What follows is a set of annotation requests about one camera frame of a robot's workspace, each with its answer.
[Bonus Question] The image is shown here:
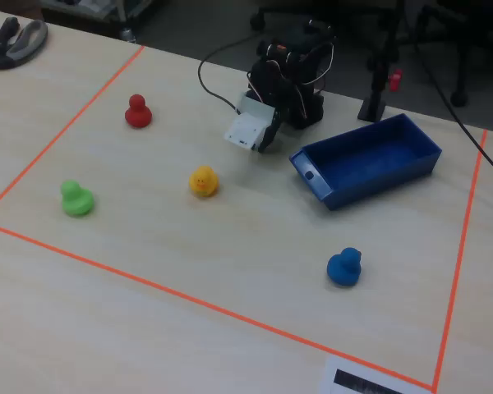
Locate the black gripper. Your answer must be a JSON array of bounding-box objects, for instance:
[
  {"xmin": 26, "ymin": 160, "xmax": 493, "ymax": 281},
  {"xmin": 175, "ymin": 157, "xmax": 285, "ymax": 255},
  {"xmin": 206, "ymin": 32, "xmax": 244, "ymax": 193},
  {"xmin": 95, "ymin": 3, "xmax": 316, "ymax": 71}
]
[{"xmin": 248, "ymin": 59, "xmax": 291, "ymax": 154}]

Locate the red rubber duck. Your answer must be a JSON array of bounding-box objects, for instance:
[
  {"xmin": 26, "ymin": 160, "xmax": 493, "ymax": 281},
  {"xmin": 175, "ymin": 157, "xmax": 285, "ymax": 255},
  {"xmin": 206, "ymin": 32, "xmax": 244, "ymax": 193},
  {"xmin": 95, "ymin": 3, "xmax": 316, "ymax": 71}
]
[{"xmin": 124, "ymin": 94, "xmax": 153, "ymax": 129}]

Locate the yellow rubber duck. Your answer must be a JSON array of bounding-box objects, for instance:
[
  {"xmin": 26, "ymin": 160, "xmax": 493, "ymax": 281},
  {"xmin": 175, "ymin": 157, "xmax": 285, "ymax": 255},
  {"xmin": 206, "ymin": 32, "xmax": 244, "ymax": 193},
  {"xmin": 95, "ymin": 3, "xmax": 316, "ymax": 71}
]
[{"xmin": 188, "ymin": 165, "xmax": 220, "ymax": 198}]

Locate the blue plastic box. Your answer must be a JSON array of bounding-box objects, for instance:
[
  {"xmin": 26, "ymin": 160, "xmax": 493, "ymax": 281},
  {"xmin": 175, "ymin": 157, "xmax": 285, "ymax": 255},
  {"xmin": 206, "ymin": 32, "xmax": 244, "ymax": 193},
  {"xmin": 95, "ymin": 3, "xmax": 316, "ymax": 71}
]
[{"xmin": 288, "ymin": 113, "xmax": 443, "ymax": 212}]

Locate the blue rubber duck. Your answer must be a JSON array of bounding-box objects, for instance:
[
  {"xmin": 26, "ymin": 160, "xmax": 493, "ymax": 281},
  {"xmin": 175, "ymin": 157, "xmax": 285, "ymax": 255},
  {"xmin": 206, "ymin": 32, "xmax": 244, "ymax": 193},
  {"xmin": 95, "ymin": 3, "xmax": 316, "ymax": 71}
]
[{"xmin": 326, "ymin": 246, "xmax": 363, "ymax": 287}]

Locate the green rubber duck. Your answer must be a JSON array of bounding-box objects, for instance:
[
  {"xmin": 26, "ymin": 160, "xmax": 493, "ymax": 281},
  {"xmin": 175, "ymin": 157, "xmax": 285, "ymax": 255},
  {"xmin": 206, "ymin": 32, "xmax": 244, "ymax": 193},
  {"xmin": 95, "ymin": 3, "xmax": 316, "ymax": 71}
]
[{"xmin": 60, "ymin": 179, "xmax": 95, "ymax": 218}]

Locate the black clamp stand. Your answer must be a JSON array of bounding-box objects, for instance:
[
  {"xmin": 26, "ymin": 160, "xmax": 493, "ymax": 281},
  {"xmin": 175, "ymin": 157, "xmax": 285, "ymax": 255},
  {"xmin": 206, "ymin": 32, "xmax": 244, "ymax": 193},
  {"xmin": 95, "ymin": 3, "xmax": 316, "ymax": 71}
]
[{"xmin": 357, "ymin": 0, "xmax": 400, "ymax": 122}]

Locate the orange tape strip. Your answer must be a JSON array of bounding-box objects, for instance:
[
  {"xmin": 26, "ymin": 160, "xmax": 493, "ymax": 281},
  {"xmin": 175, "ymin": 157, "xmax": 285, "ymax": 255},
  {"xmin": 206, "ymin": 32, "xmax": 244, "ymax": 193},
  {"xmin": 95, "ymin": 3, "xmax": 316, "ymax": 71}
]
[
  {"xmin": 0, "ymin": 221, "xmax": 435, "ymax": 391},
  {"xmin": 0, "ymin": 44, "xmax": 145, "ymax": 218},
  {"xmin": 431, "ymin": 129, "xmax": 488, "ymax": 393}
]

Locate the black office chair base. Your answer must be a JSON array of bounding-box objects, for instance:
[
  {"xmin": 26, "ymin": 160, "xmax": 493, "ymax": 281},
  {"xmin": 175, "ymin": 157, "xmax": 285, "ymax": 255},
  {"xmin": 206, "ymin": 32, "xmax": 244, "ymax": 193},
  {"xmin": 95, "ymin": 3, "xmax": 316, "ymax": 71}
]
[{"xmin": 410, "ymin": 0, "xmax": 493, "ymax": 108}]

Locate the white paper with black bar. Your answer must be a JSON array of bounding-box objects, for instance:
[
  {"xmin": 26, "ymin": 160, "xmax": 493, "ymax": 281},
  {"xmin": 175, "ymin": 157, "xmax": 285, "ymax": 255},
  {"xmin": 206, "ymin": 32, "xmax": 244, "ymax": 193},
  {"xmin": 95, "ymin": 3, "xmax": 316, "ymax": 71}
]
[{"xmin": 319, "ymin": 355, "xmax": 433, "ymax": 394}]

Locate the white camera housing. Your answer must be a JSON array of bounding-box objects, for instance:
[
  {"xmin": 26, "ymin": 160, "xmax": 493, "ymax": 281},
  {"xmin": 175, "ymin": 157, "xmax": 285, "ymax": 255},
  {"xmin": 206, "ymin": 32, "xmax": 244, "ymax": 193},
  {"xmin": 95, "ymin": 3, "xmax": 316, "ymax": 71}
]
[{"xmin": 223, "ymin": 92, "xmax": 279, "ymax": 151}]

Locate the black camera cable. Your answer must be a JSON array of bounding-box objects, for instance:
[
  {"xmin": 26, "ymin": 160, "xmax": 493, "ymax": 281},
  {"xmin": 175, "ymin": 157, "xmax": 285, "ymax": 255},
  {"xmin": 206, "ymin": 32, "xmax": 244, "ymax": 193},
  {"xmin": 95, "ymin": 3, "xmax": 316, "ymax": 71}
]
[{"xmin": 196, "ymin": 32, "xmax": 272, "ymax": 114}]

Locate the thick black cable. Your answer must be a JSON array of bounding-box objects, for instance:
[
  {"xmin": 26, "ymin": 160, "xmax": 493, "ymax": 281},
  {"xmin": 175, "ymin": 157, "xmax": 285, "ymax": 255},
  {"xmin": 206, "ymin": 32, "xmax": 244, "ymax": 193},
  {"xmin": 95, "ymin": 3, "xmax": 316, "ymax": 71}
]
[{"xmin": 410, "ymin": 34, "xmax": 493, "ymax": 185}]

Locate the grey black handle tool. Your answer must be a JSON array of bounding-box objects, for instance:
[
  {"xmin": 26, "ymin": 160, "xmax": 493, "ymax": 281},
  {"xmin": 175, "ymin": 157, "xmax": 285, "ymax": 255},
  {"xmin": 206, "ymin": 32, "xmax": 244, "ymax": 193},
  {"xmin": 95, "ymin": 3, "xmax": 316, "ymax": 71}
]
[{"xmin": 0, "ymin": 16, "xmax": 49, "ymax": 71}]

